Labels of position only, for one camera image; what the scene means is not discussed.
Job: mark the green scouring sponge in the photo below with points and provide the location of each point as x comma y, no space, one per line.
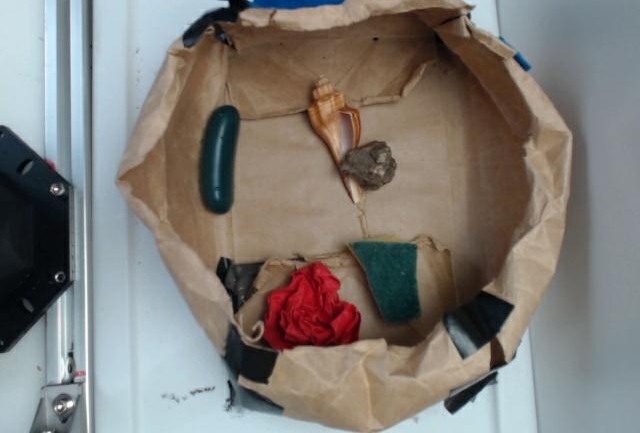
390,267

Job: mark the brown paper bag bin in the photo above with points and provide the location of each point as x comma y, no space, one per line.
481,187

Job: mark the grey brown rock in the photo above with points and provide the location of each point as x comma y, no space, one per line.
371,165

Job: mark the orange spiral seashell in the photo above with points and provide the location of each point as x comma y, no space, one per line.
338,125

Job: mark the dark green rubber cucumber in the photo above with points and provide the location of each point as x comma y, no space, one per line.
218,159

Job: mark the red crumpled cloth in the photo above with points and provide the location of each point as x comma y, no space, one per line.
309,312

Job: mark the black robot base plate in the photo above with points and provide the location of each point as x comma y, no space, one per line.
36,212

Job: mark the aluminium rail frame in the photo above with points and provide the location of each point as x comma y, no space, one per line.
68,144

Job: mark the metal corner bracket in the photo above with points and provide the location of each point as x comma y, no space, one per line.
57,408

